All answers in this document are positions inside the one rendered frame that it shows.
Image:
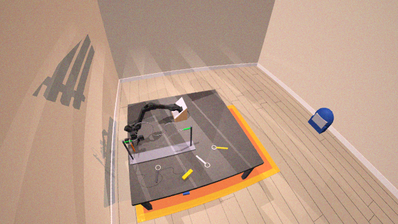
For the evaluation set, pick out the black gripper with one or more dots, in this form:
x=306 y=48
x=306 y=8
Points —
x=135 y=138

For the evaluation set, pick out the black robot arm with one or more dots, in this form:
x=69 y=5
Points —
x=149 y=107

